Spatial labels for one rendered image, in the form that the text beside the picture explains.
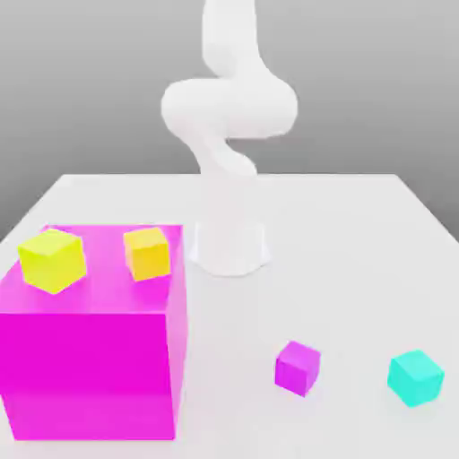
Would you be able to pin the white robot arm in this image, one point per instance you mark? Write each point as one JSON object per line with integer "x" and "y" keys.
{"x": 229, "y": 107}

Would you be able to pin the small orange cube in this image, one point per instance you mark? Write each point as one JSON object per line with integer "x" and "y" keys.
{"x": 147, "y": 254}

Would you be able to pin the small purple cube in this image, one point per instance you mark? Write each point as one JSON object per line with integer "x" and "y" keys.
{"x": 297, "y": 369}

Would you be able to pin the small yellow cube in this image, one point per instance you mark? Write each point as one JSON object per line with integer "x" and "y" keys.
{"x": 52, "y": 261}

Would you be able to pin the small cyan cube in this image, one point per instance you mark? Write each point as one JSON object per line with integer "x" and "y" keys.
{"x": 415, "y": 378}

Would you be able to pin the large magenta box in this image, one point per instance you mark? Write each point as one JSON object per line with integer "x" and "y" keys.
{"x": 86, "y": 373}

